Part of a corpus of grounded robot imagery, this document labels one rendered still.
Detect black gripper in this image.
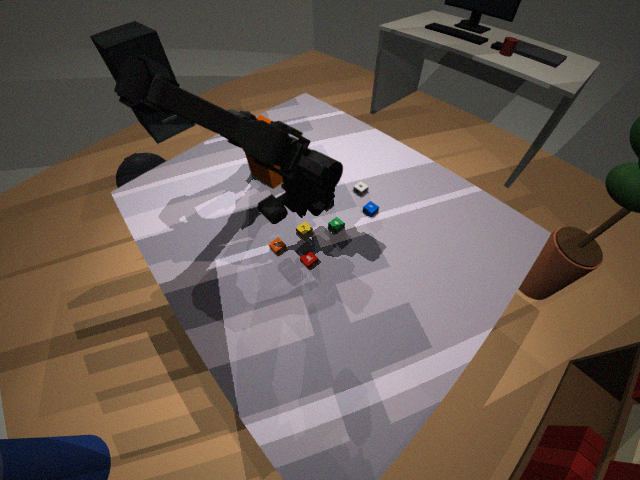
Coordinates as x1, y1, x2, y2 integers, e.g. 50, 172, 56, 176
258, 175, 307, 224

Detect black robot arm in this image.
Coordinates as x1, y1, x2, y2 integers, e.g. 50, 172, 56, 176
114, 53, 343, 216

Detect blue block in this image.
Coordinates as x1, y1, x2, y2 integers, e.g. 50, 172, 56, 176
363, 201, 379, 217

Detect green block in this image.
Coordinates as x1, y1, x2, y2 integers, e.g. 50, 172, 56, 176
328, 217, 345, 234

